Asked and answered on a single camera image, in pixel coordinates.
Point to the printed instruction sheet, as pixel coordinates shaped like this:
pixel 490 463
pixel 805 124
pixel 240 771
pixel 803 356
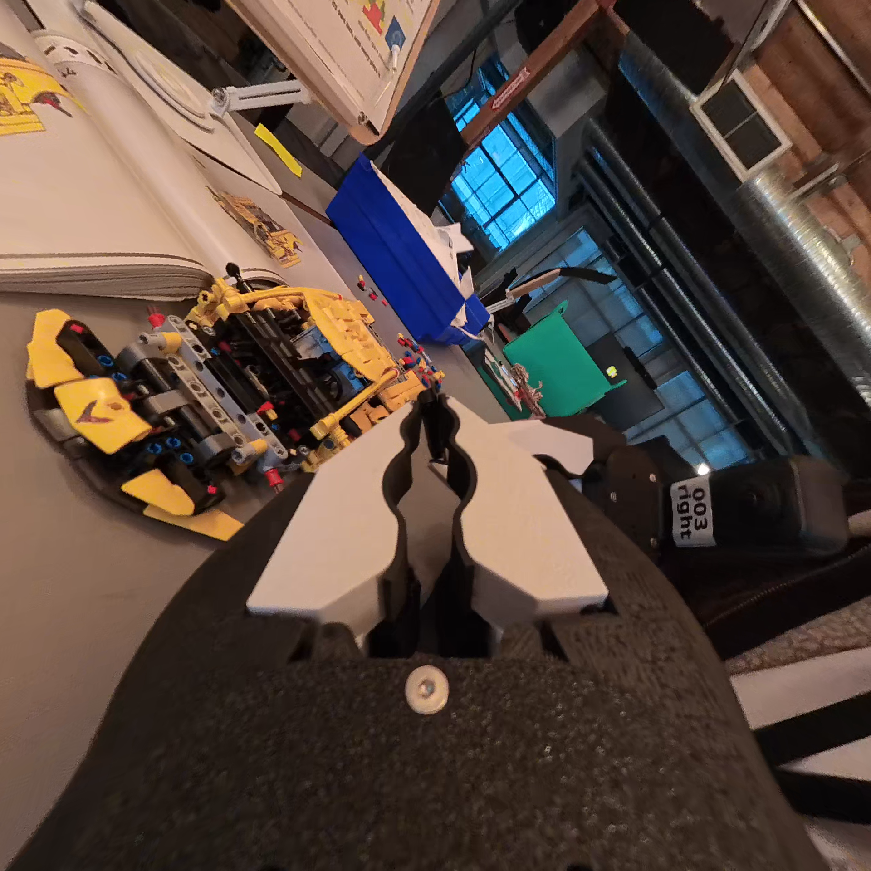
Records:
pixel 340 41

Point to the white crumpled paper bags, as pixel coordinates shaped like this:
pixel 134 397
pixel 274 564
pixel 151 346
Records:
pixel 446 238

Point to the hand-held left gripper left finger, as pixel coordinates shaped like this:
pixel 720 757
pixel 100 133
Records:
pixel 326 544

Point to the green plastic bin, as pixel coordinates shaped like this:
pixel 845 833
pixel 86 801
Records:
pixel 558 360

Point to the small cluster of coloured pins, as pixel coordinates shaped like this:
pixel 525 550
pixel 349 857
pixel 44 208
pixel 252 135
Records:
pixel 373 292

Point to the blue plastic bin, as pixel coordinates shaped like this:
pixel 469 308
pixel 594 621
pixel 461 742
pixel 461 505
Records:
pixel 394 252

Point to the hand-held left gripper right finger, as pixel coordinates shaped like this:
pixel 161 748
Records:
pixel 524 537

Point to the grey desk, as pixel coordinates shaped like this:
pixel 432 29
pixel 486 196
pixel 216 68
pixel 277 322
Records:
pixel 81 578

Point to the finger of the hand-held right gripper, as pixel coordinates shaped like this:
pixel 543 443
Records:
pixel 561 442

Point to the open instruction booklet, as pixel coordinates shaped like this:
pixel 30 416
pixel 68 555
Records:
pixel 88 204

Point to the pale hobby robot arm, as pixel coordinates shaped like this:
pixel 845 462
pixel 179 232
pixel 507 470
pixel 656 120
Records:
pixel 537 282

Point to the person's white shirt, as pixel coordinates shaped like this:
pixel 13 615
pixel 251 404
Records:
pixel 803 694

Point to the yellow toy brick car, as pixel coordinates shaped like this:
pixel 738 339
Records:
pixel 272 340

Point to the yellow sticky note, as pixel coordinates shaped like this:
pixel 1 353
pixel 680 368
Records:
pixel 279 150

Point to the silver ventilation duct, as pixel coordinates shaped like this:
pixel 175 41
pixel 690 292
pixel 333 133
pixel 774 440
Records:
pixel 803 258

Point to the large pile of coloured pins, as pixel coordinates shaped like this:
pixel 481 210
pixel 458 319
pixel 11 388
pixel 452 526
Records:
pixel 412 343

